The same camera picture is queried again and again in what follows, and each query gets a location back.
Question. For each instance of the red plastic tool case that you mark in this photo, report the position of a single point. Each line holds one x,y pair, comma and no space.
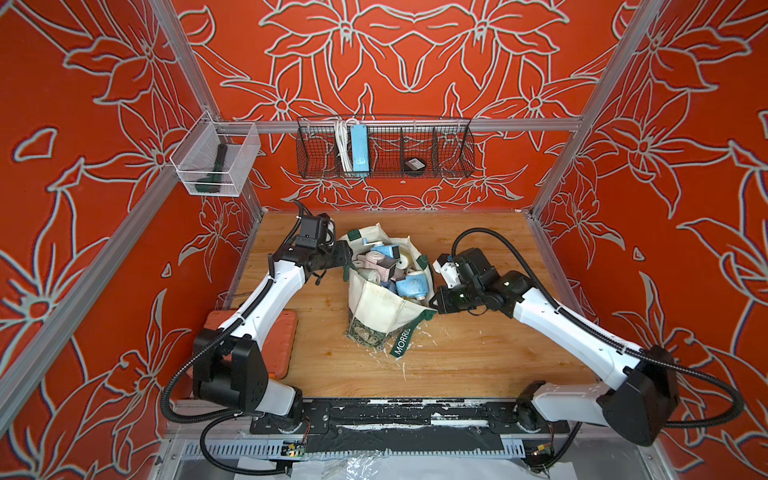
278,345

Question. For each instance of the light blue box in basket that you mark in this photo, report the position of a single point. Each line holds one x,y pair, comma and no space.
359,149

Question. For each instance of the white round pencil sharpener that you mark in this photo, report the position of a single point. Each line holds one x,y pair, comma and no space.
408,262

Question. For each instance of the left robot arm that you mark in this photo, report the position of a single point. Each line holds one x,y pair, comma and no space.
227,364

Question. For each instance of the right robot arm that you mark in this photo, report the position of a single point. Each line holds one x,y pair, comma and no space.
636,390

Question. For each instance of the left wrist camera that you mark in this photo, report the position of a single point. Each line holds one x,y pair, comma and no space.
315,232

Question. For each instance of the small black item in basket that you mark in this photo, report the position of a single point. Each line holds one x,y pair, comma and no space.
414,166

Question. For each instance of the white canvas tote bag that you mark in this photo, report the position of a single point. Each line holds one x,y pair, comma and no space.
378,316

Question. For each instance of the clear plastic wall bin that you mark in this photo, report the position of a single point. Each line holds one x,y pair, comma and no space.
194,156

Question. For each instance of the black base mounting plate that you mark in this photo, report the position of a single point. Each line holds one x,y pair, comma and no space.
323,415

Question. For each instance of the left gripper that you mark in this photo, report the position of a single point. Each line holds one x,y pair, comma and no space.
343,252

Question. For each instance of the dark green tool in bin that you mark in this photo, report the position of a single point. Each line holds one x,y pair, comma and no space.
212,181

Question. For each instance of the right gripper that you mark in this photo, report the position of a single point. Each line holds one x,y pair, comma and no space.
452,297

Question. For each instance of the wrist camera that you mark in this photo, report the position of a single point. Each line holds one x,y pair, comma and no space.
447,269
315,232

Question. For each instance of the blue pencil sharpener pink cap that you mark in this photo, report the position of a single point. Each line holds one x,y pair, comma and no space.
414,285

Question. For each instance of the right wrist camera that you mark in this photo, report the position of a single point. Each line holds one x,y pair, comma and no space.
447,269

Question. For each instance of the black wire wall basket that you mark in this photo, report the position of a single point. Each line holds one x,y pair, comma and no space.
445,144

